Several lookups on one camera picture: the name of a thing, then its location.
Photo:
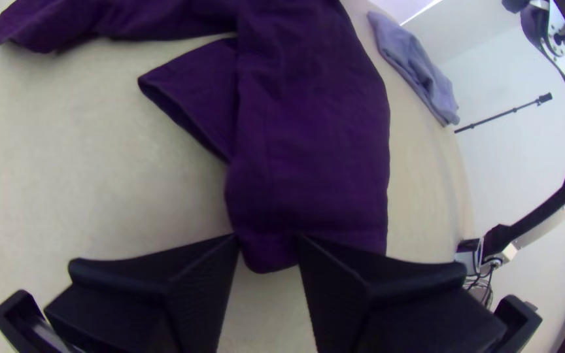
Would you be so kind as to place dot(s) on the light blue garment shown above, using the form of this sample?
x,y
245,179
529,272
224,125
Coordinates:
x,y
420,68

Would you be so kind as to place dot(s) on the black tripod stand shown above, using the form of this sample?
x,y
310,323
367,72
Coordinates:
x,y
503,113

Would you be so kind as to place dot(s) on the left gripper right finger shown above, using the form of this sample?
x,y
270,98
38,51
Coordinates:
x,y
371,304

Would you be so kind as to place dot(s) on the dark t-shirt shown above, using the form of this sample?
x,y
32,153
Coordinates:
x,y
307,147

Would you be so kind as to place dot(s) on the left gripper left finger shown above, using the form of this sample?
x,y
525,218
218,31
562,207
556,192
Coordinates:
x,y
165,299

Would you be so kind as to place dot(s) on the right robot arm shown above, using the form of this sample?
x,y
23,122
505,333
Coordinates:
x,y
547,211

